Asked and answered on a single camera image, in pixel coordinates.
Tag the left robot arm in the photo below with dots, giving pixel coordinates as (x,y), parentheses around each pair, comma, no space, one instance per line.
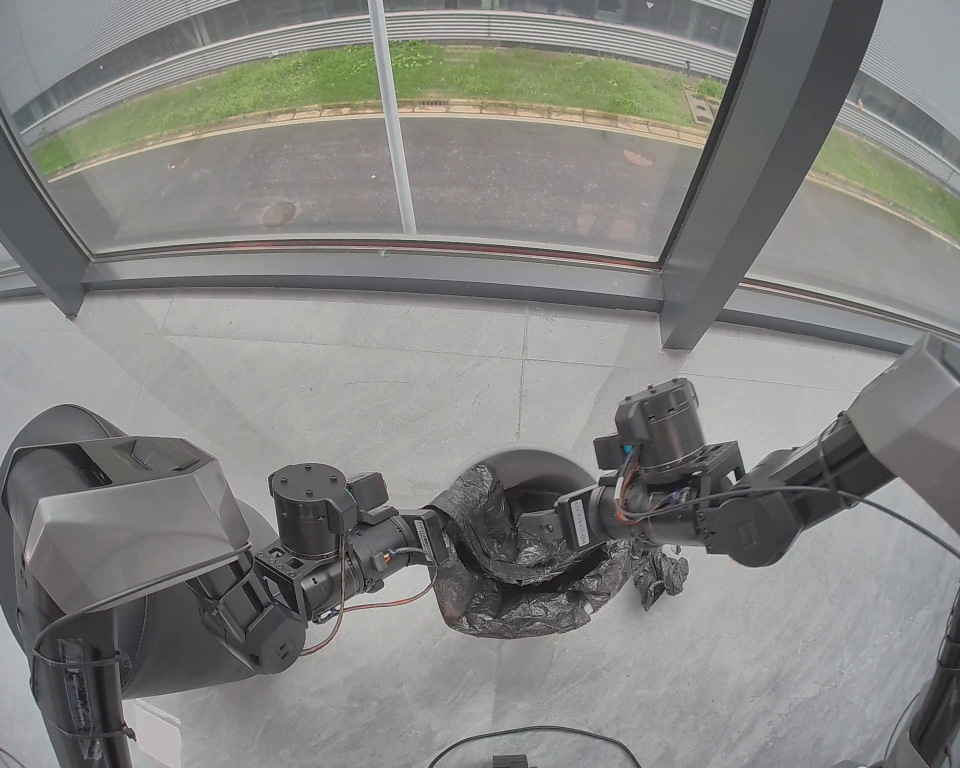
(127,510)

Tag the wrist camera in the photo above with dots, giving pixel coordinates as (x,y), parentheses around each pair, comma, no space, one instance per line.
(371,495)
(609,450)

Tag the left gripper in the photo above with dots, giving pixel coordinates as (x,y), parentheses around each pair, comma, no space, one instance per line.
(397,547)

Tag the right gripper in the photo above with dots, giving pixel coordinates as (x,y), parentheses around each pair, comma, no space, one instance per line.
(600,517)

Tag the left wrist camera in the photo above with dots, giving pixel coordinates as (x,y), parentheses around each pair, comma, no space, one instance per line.
(371,495)

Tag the crumpled black plastic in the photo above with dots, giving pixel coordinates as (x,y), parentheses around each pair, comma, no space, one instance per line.
(660,574)

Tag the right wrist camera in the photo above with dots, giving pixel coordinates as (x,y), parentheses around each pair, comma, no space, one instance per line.
(609,450)

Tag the black plastic bag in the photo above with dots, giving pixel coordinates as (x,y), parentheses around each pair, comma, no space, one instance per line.
(517,607)

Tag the white trash bin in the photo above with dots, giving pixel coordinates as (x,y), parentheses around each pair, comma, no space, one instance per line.
(540,465)

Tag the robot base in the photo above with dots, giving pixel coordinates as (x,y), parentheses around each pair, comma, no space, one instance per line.
(511,761)

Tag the window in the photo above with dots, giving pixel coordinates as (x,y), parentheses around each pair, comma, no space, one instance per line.
(757,187)

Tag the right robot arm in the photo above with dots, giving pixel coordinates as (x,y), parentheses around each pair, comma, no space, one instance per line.
(757,525)

